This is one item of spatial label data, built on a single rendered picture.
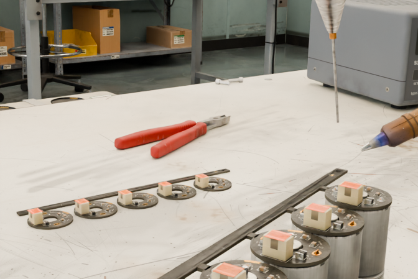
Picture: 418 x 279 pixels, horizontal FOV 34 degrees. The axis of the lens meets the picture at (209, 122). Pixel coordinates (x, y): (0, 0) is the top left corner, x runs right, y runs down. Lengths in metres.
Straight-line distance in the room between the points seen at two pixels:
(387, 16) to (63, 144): 0.33
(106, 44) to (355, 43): 4.18
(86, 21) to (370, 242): 4.71
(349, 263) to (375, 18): 0.48
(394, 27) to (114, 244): 0.40
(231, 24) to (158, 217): 5.68
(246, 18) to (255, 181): 5.72
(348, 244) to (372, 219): 0.03
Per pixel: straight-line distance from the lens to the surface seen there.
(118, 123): 0.60
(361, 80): 0.72
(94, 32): 4.87
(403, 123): 0.23
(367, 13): 0.71
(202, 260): 0.21
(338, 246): 0.24
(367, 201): 0.26
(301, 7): 6.39
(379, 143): 0.23
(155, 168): 0.48
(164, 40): 5.18
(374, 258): 0.27
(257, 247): 0.22
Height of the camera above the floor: 0.90
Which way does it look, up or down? 15 degrees down
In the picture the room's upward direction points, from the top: 2 degrees clockwise
